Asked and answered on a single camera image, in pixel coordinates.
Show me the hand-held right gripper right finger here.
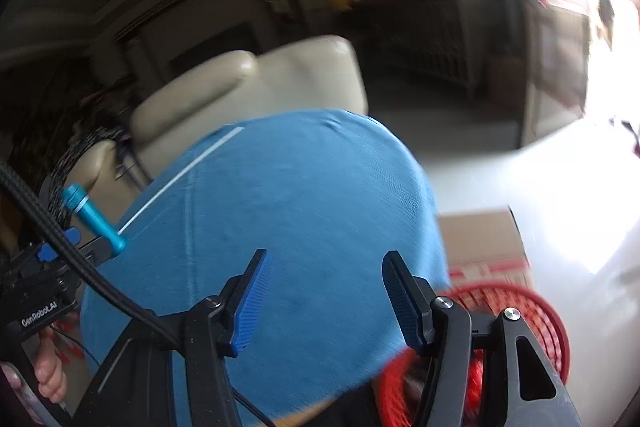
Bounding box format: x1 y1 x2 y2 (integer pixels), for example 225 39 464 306
382 251 584 427

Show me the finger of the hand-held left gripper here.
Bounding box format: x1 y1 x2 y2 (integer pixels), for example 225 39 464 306
63 228 115 267

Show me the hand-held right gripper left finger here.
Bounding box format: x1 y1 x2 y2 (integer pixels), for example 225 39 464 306
74 248 274 427

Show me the red mesh basket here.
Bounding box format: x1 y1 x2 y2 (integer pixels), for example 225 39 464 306
377 282 571 427

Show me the person's left hand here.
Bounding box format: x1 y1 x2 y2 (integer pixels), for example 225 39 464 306
32 334 69 404

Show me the brown cardboard box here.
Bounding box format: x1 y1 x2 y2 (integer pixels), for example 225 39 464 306
437 205 532 291

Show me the black white speckled garment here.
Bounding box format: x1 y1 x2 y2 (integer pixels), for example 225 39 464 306
42 124 132 229

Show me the blue table cloth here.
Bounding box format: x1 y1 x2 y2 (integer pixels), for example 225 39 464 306
80 108 452 427

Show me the beige leather sofa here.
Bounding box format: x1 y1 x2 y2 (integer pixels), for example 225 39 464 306
75 34 369 229

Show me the dark wooden slatted cabinet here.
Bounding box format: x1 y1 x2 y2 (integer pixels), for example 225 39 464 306
344 0 477 101

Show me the black braided cable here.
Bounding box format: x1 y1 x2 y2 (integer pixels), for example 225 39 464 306
0 159 177 344

